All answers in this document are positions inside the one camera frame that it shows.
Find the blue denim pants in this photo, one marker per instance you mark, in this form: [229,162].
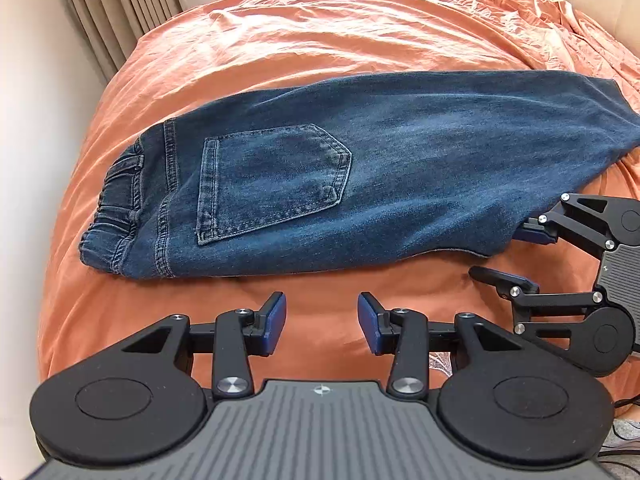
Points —
[400,170]

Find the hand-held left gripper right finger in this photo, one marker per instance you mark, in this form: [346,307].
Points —
[367,322]

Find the orange bed sheet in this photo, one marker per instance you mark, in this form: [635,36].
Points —
[300,40]

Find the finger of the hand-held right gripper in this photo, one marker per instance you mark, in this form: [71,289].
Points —
[492,277]
[532,234]

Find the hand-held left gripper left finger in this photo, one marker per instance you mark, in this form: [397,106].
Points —
[275,322]

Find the beige pleated curtain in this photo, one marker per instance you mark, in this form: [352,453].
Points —
[115,5]

